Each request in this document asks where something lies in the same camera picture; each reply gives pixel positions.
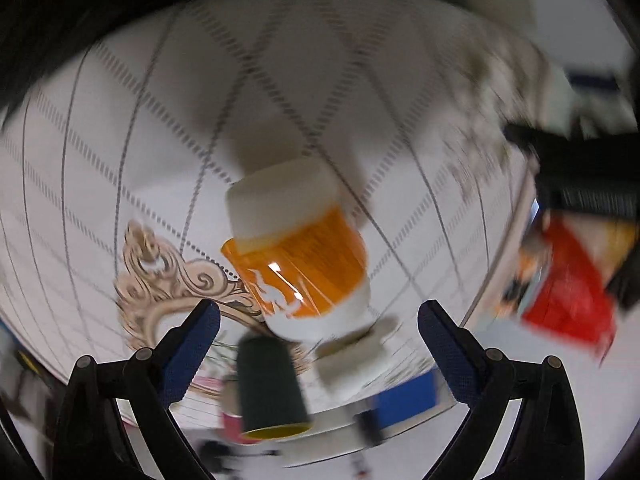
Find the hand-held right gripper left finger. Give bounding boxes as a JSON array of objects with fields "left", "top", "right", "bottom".
[{"left": 52, "top": 299, "right": 222, "bottom": 480}]

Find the white patterned tablecloth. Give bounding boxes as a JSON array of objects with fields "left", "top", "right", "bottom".
[{"left": 0, "top": 0, "right": 541, "bottom": 428}]

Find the black blurred object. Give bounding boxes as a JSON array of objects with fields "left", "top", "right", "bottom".
[{"left": 502, "top": 121, "right": 640, "bottom": 222}]

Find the blue box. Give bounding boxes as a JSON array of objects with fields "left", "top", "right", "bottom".
[{"left": 374, "top": 371, "right": 437, "bottom": 432}]

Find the orange and white jar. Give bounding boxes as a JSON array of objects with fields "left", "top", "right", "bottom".
[{"left": 221, "top": 157, "right": 372, "bottom": 345}]

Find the dark green cup yellow inside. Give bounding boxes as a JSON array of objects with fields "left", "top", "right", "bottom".
[{"left": 236, "top": 334, "right": 313, "bottom": 442}]

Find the red bag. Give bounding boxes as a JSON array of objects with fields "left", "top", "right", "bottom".
[{"left": 519, "top": 217, "right": 620, "bottom": 363}]

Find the pink container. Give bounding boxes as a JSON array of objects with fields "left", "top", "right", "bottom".
[{"left": 219, "top": 377, "right": 262, "bottom": 447}]

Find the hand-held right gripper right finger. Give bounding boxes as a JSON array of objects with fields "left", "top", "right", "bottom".
[{"left": 417, "top": 299, "right": 587, "bottom": 480}]

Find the small white block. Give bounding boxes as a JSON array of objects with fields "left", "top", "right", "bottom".
[{"left": 314, "top": 317, "right": 401, "bottom": 397}]

